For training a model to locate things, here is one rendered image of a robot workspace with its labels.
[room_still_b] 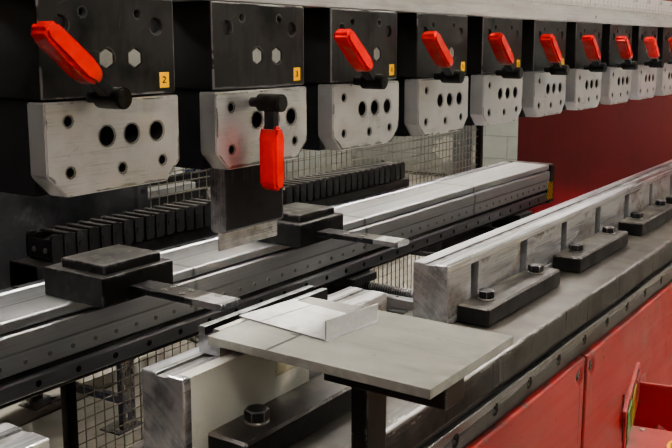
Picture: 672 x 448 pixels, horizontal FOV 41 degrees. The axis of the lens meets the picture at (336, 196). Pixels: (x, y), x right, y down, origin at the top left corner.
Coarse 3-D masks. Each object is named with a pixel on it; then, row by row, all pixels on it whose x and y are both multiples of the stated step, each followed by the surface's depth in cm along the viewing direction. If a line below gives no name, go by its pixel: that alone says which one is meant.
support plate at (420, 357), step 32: (384, 320) 99; (416, 320) 99; (256, 352) 90; (288, 352) 89; (320, 352) 89; (352, 352) 89; (384, 352) 89; (416, 352) 89; (448, 352) 89; (480, 352) 89; (384, 384) 82; (416, 384) 80; (448, 384) 82
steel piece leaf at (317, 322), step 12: (300, 312) 101; (312, 312) 101; (324, 312) 101; (336, 312) 101; (360, 312) 95; (372, 312) 97; (276, 324) 97; (288, 324) 97; (300, 324) 97; (312, 324) 97; (324, 324) 97; (336, 324) 93; (348, 324) 94; (360, 324) 96; (372, 324) 97; (312, 336) 93; (324, 336) 93; (336, 336) 93
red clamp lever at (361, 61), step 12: (336, 36) 100; (348, 36) 99; (348, 48) 100; (360, 48) 101; (348, 60) 102; (360, 60) 102; (372, 72) 104; (360, 84) 106; (372, 84) 105; (384, 84) 105
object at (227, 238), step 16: (224, 176) 95; (240, 176) 97; (256, 176) 99; (224, 192) 95; (240, 192) 97; (256, 192) 99; (272, 192) 102; (224, 208) 95; (240, 208) 97; (256, 208) 100; (272, 208) 102; (224, 224) 96; (240, 224) 98; (256, 224) 100; (272, 224) 104; (224, 240) 97; (240, 240) 99; (256, 240) 102
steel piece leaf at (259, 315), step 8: (280, 304) 104; (288, 304) 104; (296, 304) 104; (304, 304) 104; (256, 312) 101; (264, 312) 101; (272, 312) 101; (280, 312) 101; (288, 312) 101; (256, 320) 98
